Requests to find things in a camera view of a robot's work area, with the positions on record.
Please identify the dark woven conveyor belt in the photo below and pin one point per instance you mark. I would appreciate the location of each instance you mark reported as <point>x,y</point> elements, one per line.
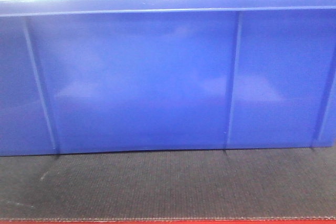
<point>296,183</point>

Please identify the large blue plastic bin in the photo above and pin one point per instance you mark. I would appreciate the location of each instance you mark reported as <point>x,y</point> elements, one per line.
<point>86,76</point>

